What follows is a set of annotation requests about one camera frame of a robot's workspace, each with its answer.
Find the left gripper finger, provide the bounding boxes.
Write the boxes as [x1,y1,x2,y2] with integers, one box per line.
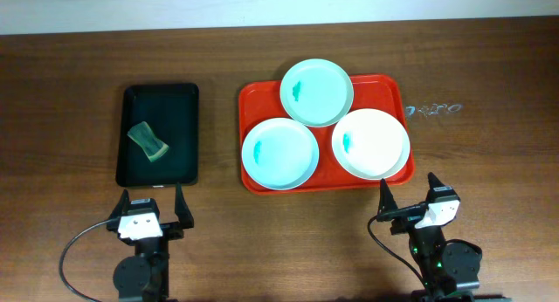
[175,182,194,230]
[107,189,130,230]

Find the green yellow sponge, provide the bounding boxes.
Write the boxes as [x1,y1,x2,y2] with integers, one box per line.
[127,121,169,162]

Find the white plate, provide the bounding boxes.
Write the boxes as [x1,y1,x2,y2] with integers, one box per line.
[331,108,411,181]

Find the black plastic tray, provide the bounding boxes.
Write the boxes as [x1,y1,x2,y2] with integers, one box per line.
[115,83,199,188]

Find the light blue plate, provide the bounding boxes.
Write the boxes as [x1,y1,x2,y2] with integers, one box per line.
[241,118,320,190]

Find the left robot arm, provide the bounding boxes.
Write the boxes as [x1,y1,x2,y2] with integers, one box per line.
[107,183,194,302]

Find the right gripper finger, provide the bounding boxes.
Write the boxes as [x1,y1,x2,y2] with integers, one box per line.
[427,172,444,190]
[376,179,398,222]

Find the mint green plate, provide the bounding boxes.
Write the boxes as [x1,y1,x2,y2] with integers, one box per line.
[279,58,355,127]

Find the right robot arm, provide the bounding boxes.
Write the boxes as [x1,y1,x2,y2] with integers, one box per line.
[367,173,482,301]

